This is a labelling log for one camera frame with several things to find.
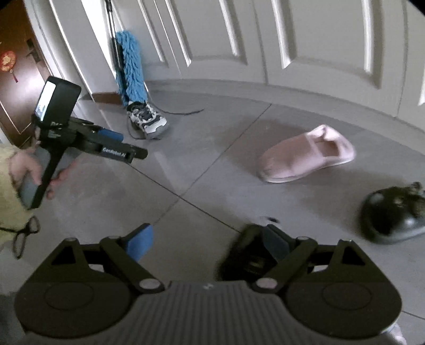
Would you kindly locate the dark brown wooden door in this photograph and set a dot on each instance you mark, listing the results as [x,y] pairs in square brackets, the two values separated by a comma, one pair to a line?
[18,100]

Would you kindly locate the red door ornament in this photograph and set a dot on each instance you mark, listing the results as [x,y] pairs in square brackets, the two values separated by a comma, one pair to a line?
[8,61]

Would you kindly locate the blue chenille mop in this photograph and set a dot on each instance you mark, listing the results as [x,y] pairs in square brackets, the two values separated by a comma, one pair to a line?
[127,62]

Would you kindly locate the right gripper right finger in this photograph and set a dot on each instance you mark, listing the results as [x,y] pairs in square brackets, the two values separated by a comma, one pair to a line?
[334,290]

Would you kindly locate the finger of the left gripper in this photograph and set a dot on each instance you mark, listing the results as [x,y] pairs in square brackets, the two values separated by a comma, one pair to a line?
[106,135]
[115,150]

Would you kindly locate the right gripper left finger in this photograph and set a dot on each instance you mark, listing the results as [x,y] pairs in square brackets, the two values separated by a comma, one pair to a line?
[83,289]

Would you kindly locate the cream sleeve left forearm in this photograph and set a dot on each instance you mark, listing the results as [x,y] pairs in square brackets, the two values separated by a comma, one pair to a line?
[14,216]

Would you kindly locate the white panelled closet doors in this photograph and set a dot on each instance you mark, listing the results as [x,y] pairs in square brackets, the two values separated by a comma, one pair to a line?
[369,53]

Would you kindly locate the black slide sandal with charms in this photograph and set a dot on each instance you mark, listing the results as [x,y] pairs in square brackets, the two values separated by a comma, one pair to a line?
[392,215]

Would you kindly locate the pink plush slipper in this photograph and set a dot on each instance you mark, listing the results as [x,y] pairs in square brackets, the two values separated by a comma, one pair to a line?
[298,157]

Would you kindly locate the person's left hand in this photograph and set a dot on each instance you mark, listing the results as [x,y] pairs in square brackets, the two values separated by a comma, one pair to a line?
[23,162]

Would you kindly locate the black white sneaker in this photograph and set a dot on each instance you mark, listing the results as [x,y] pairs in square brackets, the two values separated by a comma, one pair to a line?
[148,122]

